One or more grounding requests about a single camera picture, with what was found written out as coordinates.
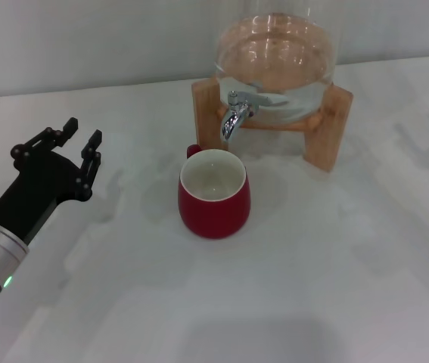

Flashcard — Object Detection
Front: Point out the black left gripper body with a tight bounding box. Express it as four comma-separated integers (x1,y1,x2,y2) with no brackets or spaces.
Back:
0,150,92,246

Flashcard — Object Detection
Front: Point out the red ceramic cup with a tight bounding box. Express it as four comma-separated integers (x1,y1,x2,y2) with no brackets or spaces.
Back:
177,144,253,240

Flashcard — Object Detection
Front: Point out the chrome faucet tap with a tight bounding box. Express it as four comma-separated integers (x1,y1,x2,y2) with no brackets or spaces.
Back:
219,90,272,144

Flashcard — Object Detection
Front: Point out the wooden dispenser stand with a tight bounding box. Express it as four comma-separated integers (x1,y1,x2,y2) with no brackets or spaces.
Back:
191,73,353,174

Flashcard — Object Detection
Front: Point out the glass drink dispenser jar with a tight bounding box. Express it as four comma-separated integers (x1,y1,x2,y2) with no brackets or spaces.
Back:
213,0,339,124

